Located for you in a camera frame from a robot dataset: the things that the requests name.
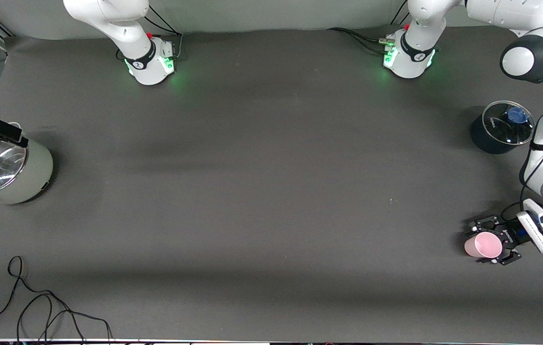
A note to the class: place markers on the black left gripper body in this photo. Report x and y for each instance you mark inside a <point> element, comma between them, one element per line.
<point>509,236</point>

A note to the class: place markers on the pink plastic cup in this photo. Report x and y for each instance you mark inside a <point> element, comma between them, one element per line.
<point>487,245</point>

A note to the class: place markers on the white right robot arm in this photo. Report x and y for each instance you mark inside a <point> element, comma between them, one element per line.
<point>123,24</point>

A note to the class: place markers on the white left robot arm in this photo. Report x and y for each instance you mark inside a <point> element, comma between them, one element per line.
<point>525,57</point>

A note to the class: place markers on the white cooking pot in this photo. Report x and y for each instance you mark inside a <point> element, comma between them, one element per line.
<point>37,177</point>

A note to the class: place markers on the dark blue cooking pot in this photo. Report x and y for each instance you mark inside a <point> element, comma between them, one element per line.
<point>480,139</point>

